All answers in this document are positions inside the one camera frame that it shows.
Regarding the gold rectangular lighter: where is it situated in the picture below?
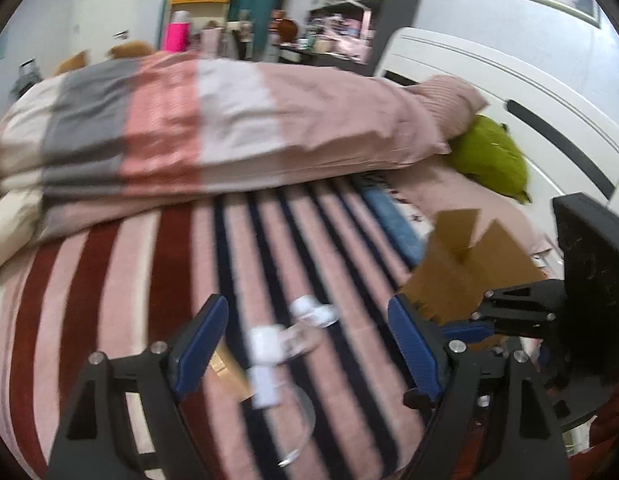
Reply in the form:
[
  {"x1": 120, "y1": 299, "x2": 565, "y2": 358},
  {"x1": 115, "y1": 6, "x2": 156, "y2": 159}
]
[{"x1": 210, "y1": 339, "x2": 253, "y2": 402}]

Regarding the purple power bank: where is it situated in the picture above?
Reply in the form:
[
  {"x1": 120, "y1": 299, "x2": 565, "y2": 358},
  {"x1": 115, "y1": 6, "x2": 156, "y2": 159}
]
[{"x1": 279, "y1": 323, "x2": 323, "y2": 361}]

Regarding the brown cardboard box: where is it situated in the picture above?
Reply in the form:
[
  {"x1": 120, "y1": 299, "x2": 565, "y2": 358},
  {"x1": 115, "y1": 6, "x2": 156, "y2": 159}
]
[{"x1": 401, "y1": 209, "x2": 546, "y2": 324}]

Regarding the striped plush blanket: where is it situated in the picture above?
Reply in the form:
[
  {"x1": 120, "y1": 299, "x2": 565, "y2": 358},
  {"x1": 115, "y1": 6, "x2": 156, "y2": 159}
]
[{"x1": 0, "y1": 177, "x2": 429, "y2": 479}]

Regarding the green plush toy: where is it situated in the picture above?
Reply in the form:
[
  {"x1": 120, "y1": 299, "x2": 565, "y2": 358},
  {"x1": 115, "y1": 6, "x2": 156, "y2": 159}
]
[{"x1": 447, "y1": 115, "x2": 531, "y2": 204}]

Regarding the white bed headboard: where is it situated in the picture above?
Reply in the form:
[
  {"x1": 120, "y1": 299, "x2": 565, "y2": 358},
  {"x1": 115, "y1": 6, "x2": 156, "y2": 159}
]
[{"x1": 375, "y1": 27, "x2": 619, "y2": 233}]

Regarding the white earbuds case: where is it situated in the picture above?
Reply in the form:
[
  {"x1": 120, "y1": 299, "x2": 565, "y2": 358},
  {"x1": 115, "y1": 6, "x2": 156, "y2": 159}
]
[{"x1": 247, "y1": 325, "x2": 285, "y2": 366}]

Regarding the pink pillow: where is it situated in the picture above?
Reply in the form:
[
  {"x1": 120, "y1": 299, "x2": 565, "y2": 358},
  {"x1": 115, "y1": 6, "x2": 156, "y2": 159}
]
[{"x1": 406, "y1": 75, "x2": 488, "y2": 141}]

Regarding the cream blanket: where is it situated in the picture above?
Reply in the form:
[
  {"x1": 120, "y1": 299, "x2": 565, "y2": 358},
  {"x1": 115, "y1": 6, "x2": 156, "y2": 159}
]
[{"x1": 0, "y1": 190, "x2": 42, "y2": 268}]

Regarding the pink grey patchwork duvet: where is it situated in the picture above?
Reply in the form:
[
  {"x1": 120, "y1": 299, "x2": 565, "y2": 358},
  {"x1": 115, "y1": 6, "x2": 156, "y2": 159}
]
[{"x1": 0, "y1": 52, "x2": 448, "y2": 206}]

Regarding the cluttered storage shelf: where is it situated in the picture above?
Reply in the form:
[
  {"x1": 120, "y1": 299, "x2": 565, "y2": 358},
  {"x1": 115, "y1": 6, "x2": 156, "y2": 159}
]
[{"x1": 304, "y1": 0, "x2": 385, "y2": 64}]

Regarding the pink water bottle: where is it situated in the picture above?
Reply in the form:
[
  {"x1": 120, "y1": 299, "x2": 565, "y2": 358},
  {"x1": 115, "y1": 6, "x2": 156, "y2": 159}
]
[{"x1": 163, "y1": 10, "x2": 191, "y2": 52}]

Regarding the white usb adapter with cable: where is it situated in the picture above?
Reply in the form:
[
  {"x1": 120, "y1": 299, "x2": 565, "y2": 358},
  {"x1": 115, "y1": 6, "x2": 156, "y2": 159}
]
[{"x1": 247, "y1": 365, "x2": 316, "y2": 469}]

